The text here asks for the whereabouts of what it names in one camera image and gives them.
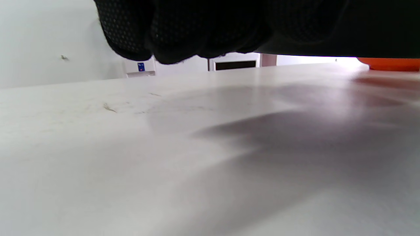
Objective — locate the pale pink panel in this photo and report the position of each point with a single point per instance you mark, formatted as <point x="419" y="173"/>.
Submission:
<point x="268" y="60"/>

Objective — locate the white water dispenser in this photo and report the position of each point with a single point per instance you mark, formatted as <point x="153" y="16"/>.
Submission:
<point x="133" y="70"/>

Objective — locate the white framed dark panel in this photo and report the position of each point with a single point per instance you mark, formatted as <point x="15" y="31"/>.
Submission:
<point x="234" y="65"/>

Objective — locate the person's left hand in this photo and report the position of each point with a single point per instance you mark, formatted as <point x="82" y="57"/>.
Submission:
<point x="197" y="29"/>

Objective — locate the orange plastic bowl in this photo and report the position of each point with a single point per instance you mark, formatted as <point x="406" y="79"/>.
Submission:
<point x="393" y="64"/>

